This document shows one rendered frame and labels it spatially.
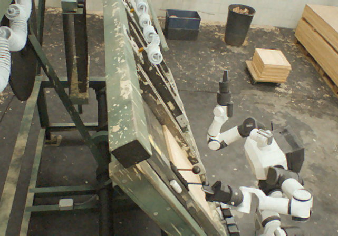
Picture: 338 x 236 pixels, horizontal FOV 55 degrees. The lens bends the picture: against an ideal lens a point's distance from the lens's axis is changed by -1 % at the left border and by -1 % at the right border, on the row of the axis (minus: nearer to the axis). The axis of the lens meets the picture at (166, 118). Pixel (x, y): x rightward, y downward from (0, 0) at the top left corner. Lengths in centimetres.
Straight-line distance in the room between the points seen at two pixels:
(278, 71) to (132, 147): 438
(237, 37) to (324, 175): 320
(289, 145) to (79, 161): 228
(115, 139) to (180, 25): 520
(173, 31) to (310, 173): 349
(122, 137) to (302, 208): 95
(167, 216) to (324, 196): 281
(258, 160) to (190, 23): 447
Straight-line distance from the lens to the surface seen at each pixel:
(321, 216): 371
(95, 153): 237
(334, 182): 414
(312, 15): 671
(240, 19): 616
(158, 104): 181
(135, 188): 113
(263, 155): 195
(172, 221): 132
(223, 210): 234
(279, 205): 161
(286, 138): 203
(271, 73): 519
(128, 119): 102
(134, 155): 99
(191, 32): 619
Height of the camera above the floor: 259
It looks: 38 degrees down
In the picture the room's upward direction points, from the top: 8 degrees clockwise
